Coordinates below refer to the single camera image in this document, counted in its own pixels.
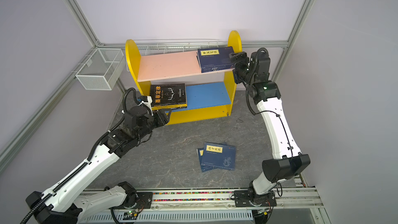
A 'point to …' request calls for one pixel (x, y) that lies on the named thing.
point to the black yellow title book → (168, 94)
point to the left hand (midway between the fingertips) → (167, 113)
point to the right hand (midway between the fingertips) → (229, 60)
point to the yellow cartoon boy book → (169, 107)
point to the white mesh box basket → (101, 71)
